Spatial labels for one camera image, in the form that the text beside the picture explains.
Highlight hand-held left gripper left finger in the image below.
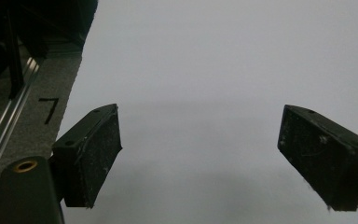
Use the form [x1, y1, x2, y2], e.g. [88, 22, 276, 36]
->
[51, 103, 123, 209]

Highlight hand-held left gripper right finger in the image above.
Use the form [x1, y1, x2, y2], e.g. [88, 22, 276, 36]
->
[277, 104, 358, 212]

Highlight aluminium floor rail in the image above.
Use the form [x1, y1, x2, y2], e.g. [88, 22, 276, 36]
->
[0, 56, 41, 195]

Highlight black metal stand post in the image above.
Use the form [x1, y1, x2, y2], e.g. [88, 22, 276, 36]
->
[5, 8, 25, 100]

